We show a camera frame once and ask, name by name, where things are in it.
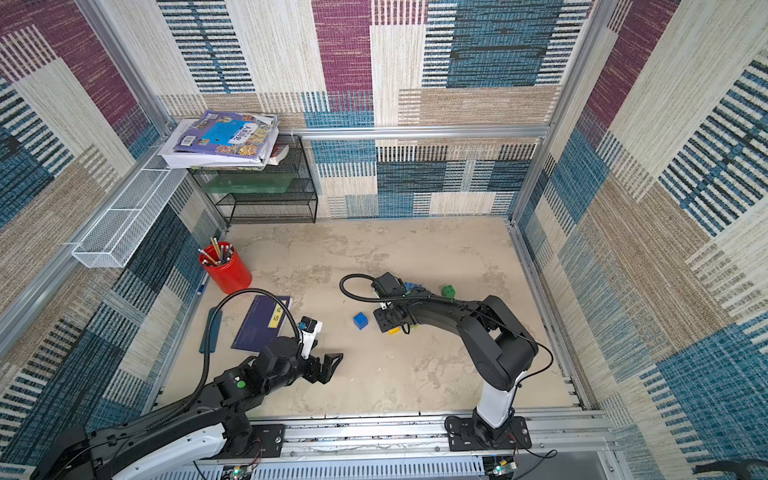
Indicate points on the light blue long lego brick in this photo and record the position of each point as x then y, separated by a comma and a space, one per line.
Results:
413, 288

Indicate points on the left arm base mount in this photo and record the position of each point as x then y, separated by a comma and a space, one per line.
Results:
265, 441

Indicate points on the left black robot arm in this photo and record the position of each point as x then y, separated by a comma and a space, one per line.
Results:
209, 422

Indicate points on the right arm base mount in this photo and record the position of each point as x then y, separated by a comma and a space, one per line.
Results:
470, 434

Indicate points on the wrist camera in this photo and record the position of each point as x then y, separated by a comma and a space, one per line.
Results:
309, 328
388, 287

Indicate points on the black wire shelf rack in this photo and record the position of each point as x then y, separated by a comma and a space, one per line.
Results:
281, 193

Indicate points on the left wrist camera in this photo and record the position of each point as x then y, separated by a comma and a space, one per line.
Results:
309, 328

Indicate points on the dark blue square lego brick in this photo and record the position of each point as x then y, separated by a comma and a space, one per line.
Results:
361, 321

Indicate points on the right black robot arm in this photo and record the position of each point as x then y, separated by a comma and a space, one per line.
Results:
501, 349

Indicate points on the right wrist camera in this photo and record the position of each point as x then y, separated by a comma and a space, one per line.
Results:
388, 287

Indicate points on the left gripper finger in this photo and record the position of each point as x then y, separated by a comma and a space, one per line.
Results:
331, 363
325, 374

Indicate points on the white wire mesh basket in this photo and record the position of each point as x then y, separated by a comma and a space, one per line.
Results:
115, 237

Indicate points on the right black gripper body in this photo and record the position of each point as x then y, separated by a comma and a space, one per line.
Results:
389, 319

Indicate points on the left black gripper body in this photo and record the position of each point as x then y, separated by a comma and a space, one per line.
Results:
309, 369

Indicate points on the purple notebook yellow label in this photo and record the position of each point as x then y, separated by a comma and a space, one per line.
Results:
261, 325

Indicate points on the stack of books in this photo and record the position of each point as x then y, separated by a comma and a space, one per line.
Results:
225, 139

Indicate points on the red pencil cup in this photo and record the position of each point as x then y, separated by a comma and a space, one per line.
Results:
224, 265

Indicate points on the dark green square lego brick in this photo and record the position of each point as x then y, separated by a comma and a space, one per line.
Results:
448, 291

